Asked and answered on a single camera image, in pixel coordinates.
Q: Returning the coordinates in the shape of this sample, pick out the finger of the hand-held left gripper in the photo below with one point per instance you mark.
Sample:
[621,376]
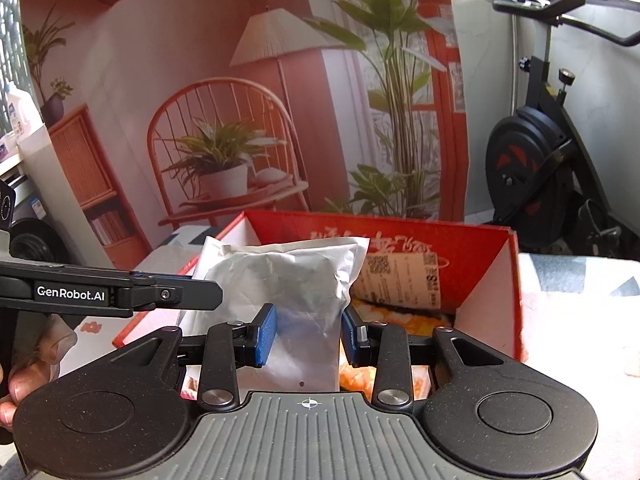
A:
[185,292]

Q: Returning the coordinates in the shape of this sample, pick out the wall poster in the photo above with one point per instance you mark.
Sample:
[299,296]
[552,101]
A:
[300,85]

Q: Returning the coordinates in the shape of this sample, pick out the orange snack packet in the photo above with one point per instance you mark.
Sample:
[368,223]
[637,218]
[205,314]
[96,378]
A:
[420,317]

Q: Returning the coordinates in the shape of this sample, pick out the white pouch packet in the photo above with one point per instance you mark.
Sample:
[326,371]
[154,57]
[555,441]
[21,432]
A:
[280,285]

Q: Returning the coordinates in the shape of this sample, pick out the red cardboard box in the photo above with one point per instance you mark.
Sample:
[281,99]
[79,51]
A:
[475,270]

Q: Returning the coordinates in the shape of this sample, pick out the printed tablecloth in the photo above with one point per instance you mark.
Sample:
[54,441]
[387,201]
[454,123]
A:
[575,310]

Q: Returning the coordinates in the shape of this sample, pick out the black exercise bike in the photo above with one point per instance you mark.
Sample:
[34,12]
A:
[535,160]

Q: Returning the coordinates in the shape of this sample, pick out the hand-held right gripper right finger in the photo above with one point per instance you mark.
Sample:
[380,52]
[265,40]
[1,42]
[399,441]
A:
[352,337]

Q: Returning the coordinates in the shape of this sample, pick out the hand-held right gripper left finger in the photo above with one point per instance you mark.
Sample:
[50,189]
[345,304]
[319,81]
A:
[267,335]

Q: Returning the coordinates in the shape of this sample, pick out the white plastic bottle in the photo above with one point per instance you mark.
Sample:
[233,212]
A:
[17,110]

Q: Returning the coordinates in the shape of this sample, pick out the person's left hand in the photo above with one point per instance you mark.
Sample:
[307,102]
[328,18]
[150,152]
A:
[27,385]

